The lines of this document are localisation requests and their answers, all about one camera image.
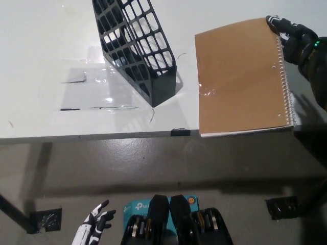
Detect white and black left hand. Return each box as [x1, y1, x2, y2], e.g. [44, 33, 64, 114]
[71, 200, 117, 245]

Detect black and white right hand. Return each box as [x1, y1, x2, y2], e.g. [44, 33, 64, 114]
[265, 15, 318, 66]

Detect brown spiral notebook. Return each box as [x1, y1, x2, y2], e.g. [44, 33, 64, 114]
[194, 17, 297, 138]

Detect black mesh book holder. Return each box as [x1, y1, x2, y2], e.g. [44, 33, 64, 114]
[91, 0, 177, 108]

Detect black floor tape patch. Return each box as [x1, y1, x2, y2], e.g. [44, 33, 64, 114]
[265, 196, 301, 221]
[29, 208, 63, 234]

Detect teal TP-Link box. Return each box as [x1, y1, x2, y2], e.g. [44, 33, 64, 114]
[123, 195, 200, 230]

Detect black table leg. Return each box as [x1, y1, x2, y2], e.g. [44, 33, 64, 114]
[0, 193, 33, 234]
[297, 178, 327, 217]

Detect black robot body blocks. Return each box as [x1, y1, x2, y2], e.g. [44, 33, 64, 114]
[120, 194, 233, 245]

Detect small black edge clip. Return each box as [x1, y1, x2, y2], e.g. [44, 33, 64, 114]
[170, 128, 191, 137]

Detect clear plastic sheet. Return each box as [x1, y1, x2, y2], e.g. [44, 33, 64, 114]
[59, 45, 141, 111]

